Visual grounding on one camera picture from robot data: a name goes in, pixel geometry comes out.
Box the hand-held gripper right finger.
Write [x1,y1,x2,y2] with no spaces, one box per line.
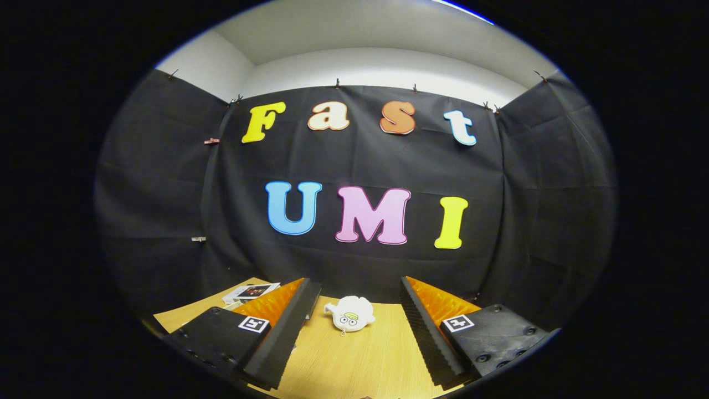
[399,275,561,388]

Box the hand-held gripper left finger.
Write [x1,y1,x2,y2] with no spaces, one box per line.
[164,277,322,392]

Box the white plush toy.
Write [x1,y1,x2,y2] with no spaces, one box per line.
[324,295,376,336]

